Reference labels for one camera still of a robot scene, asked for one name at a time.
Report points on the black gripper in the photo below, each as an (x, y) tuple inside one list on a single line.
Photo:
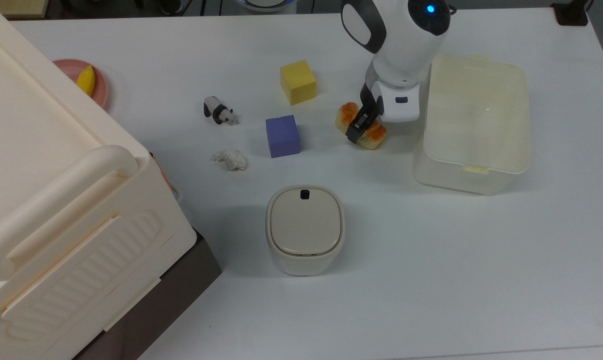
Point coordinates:
[(371, 100)]

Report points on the toy bread with orange glaze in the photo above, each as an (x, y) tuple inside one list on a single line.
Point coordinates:
[(375, 136)]

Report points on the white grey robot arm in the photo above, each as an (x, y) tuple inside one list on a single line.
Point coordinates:
[(406, 45)]

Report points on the white plastic basket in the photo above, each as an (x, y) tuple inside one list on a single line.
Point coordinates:
[(471, 125)]

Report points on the purple cube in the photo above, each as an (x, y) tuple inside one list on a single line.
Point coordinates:
[(282, 136)]

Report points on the yellow cube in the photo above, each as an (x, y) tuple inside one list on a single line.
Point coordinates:
[(298, 82)]

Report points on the beige lidded trash can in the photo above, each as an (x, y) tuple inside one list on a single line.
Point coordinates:
[(304, 230)]

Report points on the crumpled white tissue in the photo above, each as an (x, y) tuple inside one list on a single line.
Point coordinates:
[(231, 160)]

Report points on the toy panda figure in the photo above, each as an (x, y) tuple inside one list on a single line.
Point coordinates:
[(216, 107)]

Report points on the orange box latch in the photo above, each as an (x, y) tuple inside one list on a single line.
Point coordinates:
[(164, 176)]

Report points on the dark brown drawer cabinet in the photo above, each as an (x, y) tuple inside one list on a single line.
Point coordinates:
[(181, 290)]

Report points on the pink plate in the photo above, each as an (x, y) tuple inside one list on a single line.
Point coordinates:
[(99, 90)]

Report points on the yellow toy banana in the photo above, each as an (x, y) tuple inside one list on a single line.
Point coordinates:
[(86, 81)]

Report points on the tan flat box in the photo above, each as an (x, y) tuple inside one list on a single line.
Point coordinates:
[(16, 7)]

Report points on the black camera stand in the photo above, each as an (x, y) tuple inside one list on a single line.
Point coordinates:
[(571, 15)]

